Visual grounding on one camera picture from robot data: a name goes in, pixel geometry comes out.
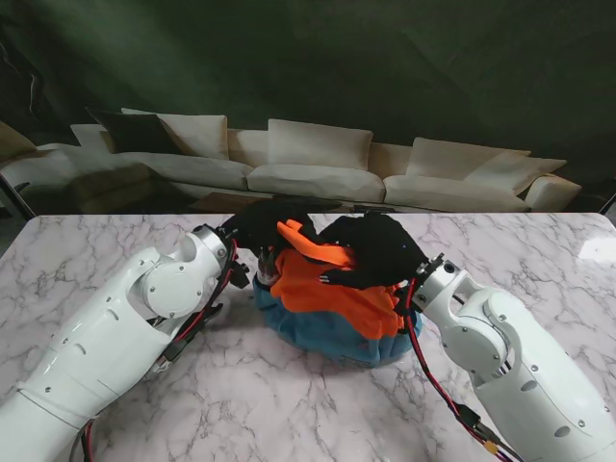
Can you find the black stand leg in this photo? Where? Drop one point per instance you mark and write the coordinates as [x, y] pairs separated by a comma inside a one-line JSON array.
[[17, 196], [608, 202]]

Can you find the tan armchair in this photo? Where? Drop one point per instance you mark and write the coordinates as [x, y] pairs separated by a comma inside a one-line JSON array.
[[12, 142]]

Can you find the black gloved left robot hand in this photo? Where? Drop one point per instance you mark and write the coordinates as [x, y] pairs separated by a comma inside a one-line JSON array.
[[264, 221]]

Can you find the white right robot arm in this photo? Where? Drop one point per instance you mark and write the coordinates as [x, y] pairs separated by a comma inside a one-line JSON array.
[[520, 361]]

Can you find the orange and blue backpack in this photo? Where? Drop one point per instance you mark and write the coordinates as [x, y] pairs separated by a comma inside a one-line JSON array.
[[327, 293]]

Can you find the brown bottle with green cap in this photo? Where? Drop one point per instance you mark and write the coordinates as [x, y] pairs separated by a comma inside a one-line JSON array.
[[265, 272]]

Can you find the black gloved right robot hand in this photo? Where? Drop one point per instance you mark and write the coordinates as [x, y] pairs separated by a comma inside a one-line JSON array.
[[385, 250]]

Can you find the dark brown cushion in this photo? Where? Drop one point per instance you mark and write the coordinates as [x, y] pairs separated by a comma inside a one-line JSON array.
[[135, 135]]

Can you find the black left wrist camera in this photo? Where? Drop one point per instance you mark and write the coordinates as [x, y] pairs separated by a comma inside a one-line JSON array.
[[239, 276]]

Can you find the cream sofa cushion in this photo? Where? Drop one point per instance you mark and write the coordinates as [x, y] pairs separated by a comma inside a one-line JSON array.
[[452, 159], [520, 171], [317, 144], [86, 135], [197, 135]]

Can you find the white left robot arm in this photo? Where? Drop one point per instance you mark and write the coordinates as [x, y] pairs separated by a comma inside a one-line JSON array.
[[96, 337]]

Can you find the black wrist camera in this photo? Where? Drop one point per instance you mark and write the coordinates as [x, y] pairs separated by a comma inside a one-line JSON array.
[[403, 300], [239, 276]]

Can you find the cream sofa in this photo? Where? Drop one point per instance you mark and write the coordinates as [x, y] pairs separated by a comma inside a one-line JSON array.
[[313, 180]]

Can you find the brown coffee table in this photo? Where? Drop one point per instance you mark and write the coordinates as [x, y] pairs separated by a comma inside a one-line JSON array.
[[216, 202]]

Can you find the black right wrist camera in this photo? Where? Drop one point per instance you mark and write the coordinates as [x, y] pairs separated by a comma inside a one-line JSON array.
[[403, 300]]

